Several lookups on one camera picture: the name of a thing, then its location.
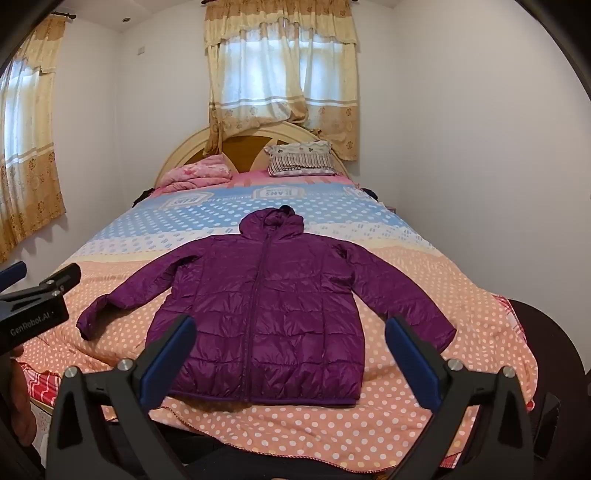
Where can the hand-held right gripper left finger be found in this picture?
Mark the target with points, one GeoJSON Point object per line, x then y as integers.
{"type": "Point", "coordinates": [170, 362]}

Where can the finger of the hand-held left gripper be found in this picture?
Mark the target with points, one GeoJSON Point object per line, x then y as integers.
{"type": "Point", "coordinates": [62, 277]}
{"type": "Point", "coordinates": [11, 273]}

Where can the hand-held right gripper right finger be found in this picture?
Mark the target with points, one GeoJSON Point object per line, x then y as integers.
{"type": "Point", "coordinates": [415, 364]}

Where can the purple hooded puffer jacket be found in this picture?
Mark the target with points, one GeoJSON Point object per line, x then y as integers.
{"type": "Point", "coordinates": [277, 304]}

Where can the person's left forearm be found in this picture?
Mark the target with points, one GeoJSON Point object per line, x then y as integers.
{"type": "Point", "coordinates": [18, 401]}

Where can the red patterned mattress cover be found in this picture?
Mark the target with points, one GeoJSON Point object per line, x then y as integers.
{"type": "Point", "coordinates": [44, 385]}

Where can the polka dot bedsheet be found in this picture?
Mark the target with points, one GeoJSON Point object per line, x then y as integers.
{"type": "Point", "coordinates": [323, 429]}

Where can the beige floral side curtain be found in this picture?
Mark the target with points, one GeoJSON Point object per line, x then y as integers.
{"type": "Point", "coordinates": [27, 152]}

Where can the dark round furniture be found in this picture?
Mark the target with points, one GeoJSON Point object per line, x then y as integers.
{"type": "Point", "coordinates": [549, 341]}

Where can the pink folded blanket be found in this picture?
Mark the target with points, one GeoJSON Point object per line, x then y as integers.
{"type": "Point", "coordinates": [198, 177]}

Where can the cream wooden headboard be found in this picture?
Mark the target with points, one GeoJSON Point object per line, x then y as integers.
{"type": "Point", "coordinates": [184, 147]}

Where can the striped pillow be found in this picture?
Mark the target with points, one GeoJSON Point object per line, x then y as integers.
{"type": "Point", "coordinates": [300, 159]}

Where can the dark curtain rod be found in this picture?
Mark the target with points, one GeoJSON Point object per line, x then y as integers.
{"type": "Point", "coordinates": [62, 14]}

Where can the beige floral window curtain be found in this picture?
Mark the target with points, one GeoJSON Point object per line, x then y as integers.
{"type": "Point", "coordinates": [281, 69]}

